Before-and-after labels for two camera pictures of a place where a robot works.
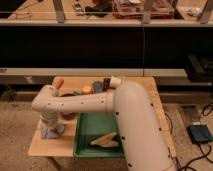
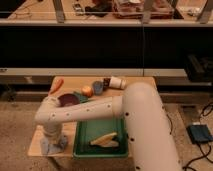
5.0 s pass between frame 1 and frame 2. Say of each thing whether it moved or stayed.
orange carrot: stayed
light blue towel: moved
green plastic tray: stayed
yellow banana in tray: stayed
